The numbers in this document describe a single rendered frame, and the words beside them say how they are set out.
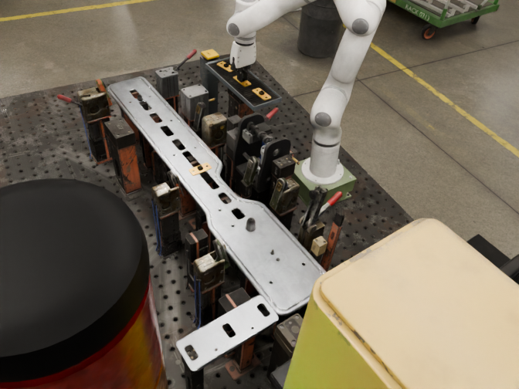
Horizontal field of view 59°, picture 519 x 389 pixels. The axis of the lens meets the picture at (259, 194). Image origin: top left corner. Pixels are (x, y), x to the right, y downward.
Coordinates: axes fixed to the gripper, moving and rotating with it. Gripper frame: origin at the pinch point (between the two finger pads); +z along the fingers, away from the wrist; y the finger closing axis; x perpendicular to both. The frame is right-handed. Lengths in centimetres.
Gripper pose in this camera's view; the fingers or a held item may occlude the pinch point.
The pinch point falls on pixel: (242, 75)
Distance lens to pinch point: 194.9
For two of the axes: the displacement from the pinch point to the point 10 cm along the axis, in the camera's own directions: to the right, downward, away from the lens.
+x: 6.1, 6.0, -5.1
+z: -0.8, 7.0, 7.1
